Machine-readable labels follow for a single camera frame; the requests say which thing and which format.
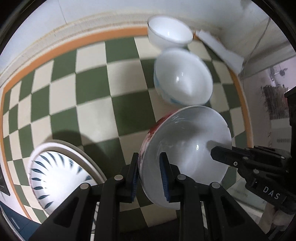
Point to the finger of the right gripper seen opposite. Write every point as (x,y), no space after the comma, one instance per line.
(235,157)

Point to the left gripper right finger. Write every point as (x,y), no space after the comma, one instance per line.
(169,175)

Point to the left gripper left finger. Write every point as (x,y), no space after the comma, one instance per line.
(130,179)

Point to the white bowl red flower pattern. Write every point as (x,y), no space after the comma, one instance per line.
(187,136)

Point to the white plate blue leaf pattern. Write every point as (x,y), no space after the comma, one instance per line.
(56,168)

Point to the white bowl blue dots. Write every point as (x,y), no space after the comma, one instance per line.
(181,77)

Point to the plain white bowl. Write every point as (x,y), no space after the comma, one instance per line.
(166,32)

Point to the white folded cloth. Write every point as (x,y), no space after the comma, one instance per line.
(233,60)

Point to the green white checkered table mat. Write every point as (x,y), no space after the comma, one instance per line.
(96,94)

